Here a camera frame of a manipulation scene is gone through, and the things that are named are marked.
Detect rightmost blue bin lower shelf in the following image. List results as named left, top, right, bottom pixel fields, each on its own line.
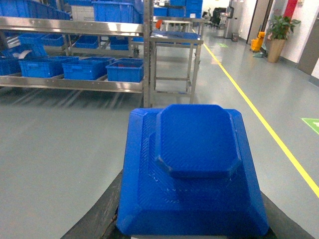
left=106, top=59, right=144, bottom=83

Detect small stainless steel table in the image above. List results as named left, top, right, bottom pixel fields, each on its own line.
left=149, top=30, right=203, bottom=107

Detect stainless steel shelf rack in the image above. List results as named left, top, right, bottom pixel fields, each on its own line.
left=0, top=0, right=154, bottom=107

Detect blue block part with knob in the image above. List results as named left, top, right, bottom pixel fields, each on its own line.
left=117, top=104, right=269, bottom=238

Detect potted green plant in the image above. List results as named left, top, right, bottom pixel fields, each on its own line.
left=267, top=15, right=301, bottom=63

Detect blue bin shelf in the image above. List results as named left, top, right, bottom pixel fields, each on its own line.
left=18, top=56, right=79, bottom=78
left=106, top=59, right=144, bottom=83
left=0, top=57, right=21, bottom=76
left=62, top=57, right=115, bottom=80

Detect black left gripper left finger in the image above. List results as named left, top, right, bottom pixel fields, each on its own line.
left=62, top=172, right=123, bottom=239

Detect yellow mop bucket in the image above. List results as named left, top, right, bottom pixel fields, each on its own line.
left=251, top=31, right=265, bottom=52

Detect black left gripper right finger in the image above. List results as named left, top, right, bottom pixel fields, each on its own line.
left=261, top=192, right=314, bottom=239

